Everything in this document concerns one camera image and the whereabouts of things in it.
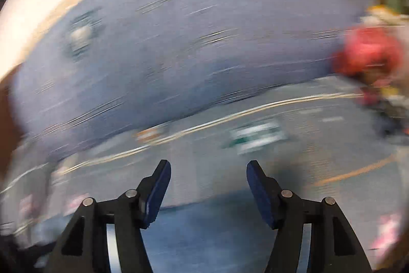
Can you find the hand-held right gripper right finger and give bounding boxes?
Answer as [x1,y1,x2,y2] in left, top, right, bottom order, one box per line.
[246,160,373,273]

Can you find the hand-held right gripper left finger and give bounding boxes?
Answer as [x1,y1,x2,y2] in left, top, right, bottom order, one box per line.
[46,160,172,273]

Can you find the grey printed bed sheet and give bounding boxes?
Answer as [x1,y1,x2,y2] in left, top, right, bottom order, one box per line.
[0,75,409,273]

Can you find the blue plaid pillow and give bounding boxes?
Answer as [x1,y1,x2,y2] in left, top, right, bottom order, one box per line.
[11,0,378,161]

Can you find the brown wooden headboard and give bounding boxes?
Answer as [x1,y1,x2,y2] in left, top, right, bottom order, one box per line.
[0,81,20,171]

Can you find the red plastic bag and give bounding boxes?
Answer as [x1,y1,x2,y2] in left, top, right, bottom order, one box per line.
[332,25,405,82]

